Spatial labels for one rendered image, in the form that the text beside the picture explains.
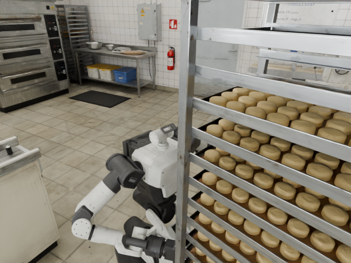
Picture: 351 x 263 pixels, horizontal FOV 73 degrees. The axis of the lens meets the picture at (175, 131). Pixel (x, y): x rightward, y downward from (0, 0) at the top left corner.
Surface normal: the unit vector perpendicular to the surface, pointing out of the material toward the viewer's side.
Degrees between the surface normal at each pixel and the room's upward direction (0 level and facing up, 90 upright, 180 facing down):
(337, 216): 0
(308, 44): 90
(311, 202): 0
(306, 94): 90
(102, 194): 62
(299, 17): 90
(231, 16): 90
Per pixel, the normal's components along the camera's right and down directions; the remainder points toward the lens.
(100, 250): 0.02, -0.89
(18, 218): 0.84, 0.26
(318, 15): -0.46, 0.40
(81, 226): 0.25, -0.02
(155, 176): 0.02, 0.37
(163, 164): 0.51, -0.40
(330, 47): -0.69, 0.32
